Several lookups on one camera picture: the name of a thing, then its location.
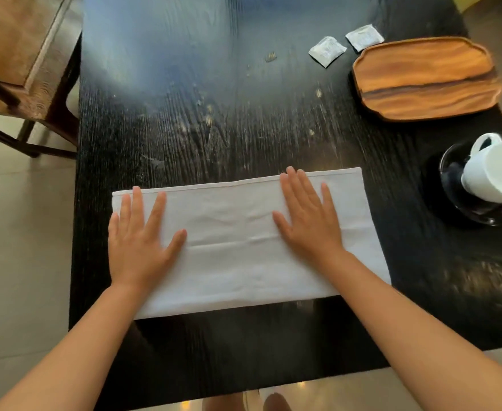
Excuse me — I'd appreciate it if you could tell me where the person's right hand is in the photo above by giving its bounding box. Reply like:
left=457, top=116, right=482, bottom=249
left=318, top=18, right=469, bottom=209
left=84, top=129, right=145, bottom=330
left=272, top=166, right=348, bottom=270

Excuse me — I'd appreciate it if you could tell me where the person's left hand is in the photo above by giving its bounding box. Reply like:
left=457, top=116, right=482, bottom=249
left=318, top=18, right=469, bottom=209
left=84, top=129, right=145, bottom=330
left=107, top=186, right=188, bottom=296

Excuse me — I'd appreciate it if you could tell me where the person's right leg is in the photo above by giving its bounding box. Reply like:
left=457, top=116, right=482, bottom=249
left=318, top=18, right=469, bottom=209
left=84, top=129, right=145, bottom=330
left=262, top=392, right=293, bottom=411

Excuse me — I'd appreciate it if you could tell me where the person's left forearm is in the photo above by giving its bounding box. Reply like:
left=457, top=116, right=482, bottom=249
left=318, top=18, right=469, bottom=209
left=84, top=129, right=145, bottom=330
left=0, top=282, right=149, bottom=411

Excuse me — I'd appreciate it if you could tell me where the brown wooden tray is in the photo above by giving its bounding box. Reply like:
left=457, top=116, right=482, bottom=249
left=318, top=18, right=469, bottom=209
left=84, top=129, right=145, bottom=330
left=352, top=36, right=502, bottom=123

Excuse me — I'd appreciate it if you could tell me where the person's right forearm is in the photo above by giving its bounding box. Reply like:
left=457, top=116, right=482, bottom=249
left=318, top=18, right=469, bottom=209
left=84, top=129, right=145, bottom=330
left=319, top=250, right=502, bottom=411

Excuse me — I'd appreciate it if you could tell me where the dark wooden armchair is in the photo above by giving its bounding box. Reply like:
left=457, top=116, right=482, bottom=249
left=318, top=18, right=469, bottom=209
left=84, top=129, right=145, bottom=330
left=0, top=0, right=83, bottom=159

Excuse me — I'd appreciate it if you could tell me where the white sachet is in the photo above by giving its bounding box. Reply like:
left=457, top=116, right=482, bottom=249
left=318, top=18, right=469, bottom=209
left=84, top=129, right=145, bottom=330
left=345, top=23, right=385, bottom=53
left=308, top=36, right=348, bottom=69

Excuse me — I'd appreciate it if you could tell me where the pale yellow upholstered chair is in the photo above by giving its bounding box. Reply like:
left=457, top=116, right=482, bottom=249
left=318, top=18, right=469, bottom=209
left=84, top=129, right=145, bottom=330
left=450, top=0, right=490, bottom=13

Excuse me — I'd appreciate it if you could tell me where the person's leg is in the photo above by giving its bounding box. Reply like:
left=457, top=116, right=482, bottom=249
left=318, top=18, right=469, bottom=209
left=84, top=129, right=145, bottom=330
left=201, top=393, right=248, bottom=411
left=262, top=392, right=293, bottom=411

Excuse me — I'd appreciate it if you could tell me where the person's left leg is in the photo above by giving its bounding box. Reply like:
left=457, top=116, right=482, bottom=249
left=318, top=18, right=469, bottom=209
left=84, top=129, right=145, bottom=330
left=201, top=393, right=248, bottom=411

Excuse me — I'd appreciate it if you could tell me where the white ceramic cup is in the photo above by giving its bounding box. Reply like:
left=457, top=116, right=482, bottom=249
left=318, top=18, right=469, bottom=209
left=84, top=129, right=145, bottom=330
left=461, top=132, right=502, bottom=205

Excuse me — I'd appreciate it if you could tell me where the white cloth napkin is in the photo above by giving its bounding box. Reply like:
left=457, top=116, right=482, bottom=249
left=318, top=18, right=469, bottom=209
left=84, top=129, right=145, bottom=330
left=112, top=167, right=392, bottom=320

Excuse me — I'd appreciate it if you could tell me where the black glass saucer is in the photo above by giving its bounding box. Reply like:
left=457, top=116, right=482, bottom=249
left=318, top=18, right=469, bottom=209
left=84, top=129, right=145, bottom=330
left=439, top=140, right=502, bottom=226

